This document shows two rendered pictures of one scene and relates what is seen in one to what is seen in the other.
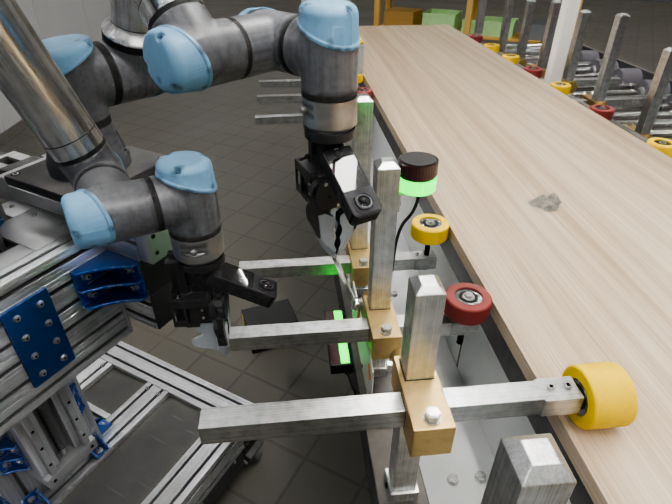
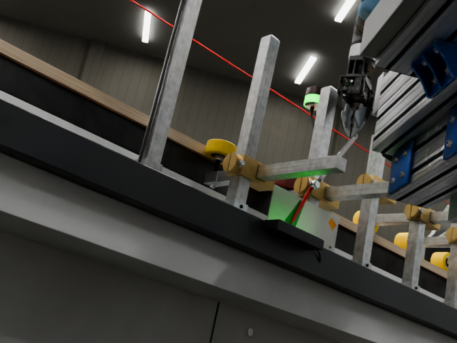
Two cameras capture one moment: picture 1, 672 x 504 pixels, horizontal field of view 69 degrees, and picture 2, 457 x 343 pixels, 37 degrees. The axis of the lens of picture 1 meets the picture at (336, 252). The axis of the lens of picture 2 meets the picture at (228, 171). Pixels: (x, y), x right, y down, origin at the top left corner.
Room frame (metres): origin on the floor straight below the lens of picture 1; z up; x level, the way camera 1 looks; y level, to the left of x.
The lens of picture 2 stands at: (1.81, 1.21, 0.30)
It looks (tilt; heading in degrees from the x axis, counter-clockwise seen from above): 18 degrees up; 236
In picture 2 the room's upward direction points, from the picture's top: 13 degrees clockwise
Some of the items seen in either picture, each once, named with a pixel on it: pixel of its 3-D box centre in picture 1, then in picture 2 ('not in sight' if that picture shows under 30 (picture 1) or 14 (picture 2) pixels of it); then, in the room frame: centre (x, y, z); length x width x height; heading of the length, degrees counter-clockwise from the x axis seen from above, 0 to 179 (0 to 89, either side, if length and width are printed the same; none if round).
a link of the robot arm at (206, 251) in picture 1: (197, 243); not in sight; (0.61, 0.20, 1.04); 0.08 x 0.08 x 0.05
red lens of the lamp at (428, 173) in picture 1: (417, 166); (316, 94); (0.69, -0.12, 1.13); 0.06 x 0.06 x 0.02
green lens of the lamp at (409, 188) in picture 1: (416, 181); (315, 102); (0.69, -0.12, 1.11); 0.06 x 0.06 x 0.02
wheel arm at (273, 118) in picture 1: (311, 118); not in sight; (1.88, 0.10, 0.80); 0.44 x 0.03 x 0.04; 96
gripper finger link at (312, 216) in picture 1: (321, 210); (364, 107); (0.64, 0.02, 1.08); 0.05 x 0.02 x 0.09; 116
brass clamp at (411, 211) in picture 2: not in sight; (422, 216); (0.16, -0.13, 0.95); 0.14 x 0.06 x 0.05; 6
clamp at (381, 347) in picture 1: (381, 321); (316, 192); (0.66, -0.08, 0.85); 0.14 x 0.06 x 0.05; 6
